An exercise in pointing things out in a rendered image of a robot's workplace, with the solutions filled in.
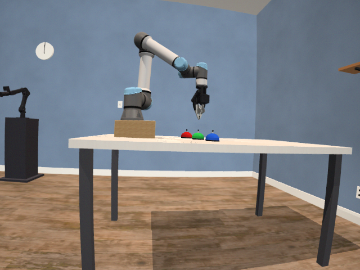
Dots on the green bell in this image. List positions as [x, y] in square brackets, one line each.
[197, 136]

